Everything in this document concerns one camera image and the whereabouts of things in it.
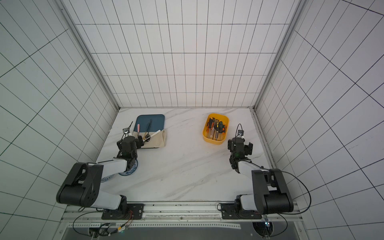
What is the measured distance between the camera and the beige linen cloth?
0.98 m

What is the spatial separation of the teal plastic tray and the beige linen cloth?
2cm

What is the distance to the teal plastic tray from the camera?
42.5 inches
